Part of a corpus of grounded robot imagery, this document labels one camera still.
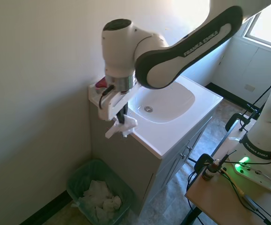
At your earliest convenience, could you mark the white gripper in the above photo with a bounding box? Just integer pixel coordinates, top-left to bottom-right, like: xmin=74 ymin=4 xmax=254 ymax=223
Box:
xmin=97 ymin=85 xmax=140 ymax=125

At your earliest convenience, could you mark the green lined trash bin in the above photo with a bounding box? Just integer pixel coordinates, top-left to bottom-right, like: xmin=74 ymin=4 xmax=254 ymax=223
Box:
xmin=66 ymin=158 xmax=136 ymax=225

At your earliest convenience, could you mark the balled white tissue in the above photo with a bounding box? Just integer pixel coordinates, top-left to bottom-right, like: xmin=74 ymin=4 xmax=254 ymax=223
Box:
xmin=102 ymin=195 xmax=123 ymax=212

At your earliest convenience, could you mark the small red item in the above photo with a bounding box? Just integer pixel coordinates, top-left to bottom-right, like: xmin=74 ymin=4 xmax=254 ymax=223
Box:
xmin=95 ymin=78 xmax=108 ymax=91

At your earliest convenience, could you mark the grey vanity cabinet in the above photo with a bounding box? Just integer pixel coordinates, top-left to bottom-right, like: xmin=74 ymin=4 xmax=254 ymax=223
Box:
xmin=89 ymin=97 xmax=213 ymax=218

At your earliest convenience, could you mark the white vanity sink top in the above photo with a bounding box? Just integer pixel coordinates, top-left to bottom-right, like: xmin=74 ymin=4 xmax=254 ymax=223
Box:
xmin=88 ymin=74 xmax=224 ymax=160

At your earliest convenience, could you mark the large crumpled paper towel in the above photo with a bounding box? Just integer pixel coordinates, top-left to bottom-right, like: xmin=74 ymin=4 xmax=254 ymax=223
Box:
xmin=78 ymin=180 xmax=114 ymax=223

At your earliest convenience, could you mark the dark metal table clamp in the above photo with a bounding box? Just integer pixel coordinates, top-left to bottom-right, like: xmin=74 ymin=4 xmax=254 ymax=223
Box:
xmin=193 ymin=153 xmax=215 ymax=180
xmin=225 ymin=104 xmax=260 ymax=137

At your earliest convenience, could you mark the brown dropper bottle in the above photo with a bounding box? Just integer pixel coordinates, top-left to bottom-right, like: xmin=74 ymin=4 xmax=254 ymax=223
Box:
xmin=201 ymin=159 xmax=221 ymax=181

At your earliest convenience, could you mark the dark baseboard strip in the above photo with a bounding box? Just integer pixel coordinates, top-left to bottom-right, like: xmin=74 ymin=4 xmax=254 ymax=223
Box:
xmin=19 ymin=189 xmax=74 ymax=225
xmin=205 ymin=82 xmax=264 ymax=111

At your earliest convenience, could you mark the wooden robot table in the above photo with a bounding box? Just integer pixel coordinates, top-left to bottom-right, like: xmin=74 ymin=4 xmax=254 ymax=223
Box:
xmin=184 ymin=120 xmax=271 ymax=225

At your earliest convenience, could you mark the white framed window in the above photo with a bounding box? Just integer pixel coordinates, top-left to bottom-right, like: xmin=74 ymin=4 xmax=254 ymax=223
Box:
xmin=242 ymin=4 xmax=271 ymax=53

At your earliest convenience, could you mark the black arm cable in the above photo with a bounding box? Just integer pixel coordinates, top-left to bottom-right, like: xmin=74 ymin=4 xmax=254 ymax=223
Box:
xmin=98 ymin=84 xmax=116 ymax=111

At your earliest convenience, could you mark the yellow cable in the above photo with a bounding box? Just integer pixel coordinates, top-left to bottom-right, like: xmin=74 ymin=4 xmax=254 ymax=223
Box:
xmin=220 ymin=166 xmax=245 ymax=197

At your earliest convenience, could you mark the grey cable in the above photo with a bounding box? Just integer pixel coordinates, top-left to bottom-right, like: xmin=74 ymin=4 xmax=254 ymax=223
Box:
xmin=242 ymin=163 xmax=271 ymax=196

